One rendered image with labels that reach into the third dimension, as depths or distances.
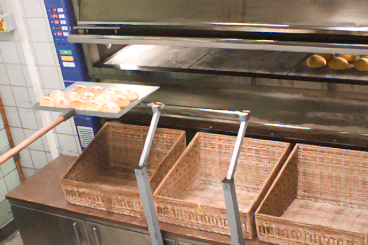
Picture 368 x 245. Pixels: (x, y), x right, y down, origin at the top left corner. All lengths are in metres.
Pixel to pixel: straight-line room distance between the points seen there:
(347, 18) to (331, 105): 0.47
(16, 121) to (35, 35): 0.72
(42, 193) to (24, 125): 0.72
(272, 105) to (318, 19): 0.56
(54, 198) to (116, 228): 0.49
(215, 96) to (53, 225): 1.19
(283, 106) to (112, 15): 1.04
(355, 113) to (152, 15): 1.14
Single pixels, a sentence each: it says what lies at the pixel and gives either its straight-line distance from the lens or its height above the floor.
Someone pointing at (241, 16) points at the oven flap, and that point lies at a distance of 3.58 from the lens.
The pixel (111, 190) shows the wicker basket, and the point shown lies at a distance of 3.88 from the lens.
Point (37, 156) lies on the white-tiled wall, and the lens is 4.99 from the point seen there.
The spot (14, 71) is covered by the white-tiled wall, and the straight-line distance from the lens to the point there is 4.77.
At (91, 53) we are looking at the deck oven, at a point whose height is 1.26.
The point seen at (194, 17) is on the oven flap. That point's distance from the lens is 3.72.
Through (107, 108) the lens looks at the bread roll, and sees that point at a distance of 3.56.
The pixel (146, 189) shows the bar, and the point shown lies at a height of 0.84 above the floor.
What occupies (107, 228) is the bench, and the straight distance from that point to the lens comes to 3.99.
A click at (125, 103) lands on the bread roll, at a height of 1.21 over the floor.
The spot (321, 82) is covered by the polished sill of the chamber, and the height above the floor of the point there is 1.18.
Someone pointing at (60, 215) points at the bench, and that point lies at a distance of 4.20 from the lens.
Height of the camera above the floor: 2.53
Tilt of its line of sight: 24 degrees down
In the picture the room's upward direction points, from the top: 11 degrees counter-clockwise
